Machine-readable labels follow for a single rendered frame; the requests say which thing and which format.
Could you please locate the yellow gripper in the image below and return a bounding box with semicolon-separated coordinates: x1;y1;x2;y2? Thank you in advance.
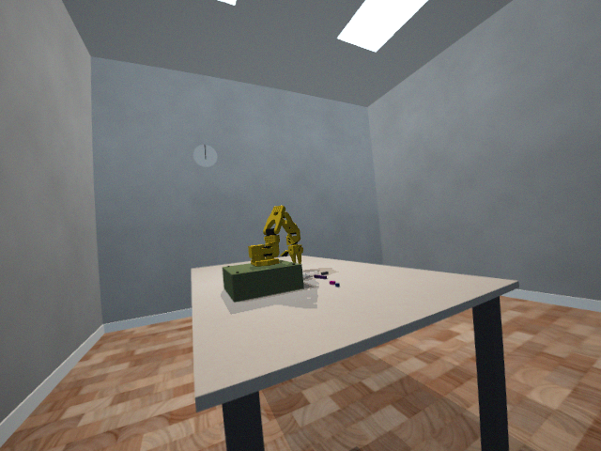
280;244;303;264

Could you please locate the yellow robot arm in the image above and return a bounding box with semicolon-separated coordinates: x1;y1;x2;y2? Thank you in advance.
251;206;301;267

